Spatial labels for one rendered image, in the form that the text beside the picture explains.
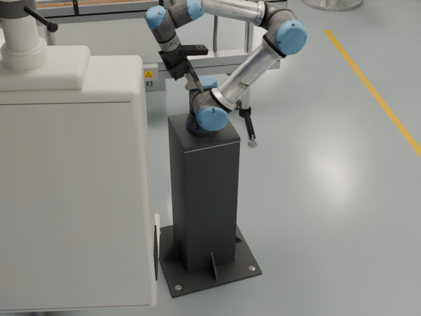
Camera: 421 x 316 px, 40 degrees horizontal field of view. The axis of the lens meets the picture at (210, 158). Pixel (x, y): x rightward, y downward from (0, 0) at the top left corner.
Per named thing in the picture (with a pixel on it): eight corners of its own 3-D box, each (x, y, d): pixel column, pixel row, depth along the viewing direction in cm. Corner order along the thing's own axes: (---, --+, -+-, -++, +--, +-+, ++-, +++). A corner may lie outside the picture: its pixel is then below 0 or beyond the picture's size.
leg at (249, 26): (239, 120, 375) (244, 9, 328) (236, 113, 382) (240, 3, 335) (252, 119, 377) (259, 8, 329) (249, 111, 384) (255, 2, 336)
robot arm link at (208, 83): (213, 97, 245) (214, 69, 237) (221, 115, 235) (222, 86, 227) (186, 100, 243) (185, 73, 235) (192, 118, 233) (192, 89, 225)
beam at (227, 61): (14, 92, 334) (9, 74, 326) (15, 85, 340) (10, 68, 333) (279, 69, 357) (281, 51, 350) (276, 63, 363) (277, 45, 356)
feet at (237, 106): (247, 148, 364) (248, 130, 356) (230, 105, 403) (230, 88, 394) (259, 147, 365) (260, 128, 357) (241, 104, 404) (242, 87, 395)
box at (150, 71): (138, 82, 339) (137, 68, 333) (138, 78, 343) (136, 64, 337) (158, 80, 341) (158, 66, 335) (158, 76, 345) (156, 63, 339)
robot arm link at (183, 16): (192, -13, 201) (163, 0, 201) (198, -1, 192) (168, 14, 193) (200, 5, 206) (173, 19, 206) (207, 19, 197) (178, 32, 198)
